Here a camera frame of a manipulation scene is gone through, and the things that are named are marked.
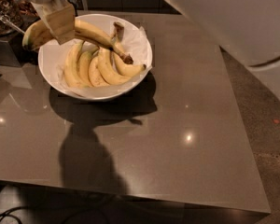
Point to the leftmost yellow banana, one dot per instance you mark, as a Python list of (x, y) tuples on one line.
[(70, 72)]

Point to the metal scoop handle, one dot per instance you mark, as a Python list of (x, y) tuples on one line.
[(6, 20)]

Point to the dark metal tray stand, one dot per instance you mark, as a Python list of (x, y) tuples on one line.
[(13, 54)]

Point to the lower middle yellow banana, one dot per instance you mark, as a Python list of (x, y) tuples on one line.
[(109, 74)]

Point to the large top yellow banana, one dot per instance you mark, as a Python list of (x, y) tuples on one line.
[(38, 34)]

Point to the container of dried snacks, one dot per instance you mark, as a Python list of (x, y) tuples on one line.
[(26, 8)]

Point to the white bowl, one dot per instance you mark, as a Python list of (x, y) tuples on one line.
[(51, 59)]

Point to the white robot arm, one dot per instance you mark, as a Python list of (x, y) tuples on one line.
[(249, 30)]

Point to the right short yellow banana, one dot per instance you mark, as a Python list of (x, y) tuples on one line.
[(128, 70)]

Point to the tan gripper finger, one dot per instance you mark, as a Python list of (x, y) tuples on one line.
[(59, 18)]

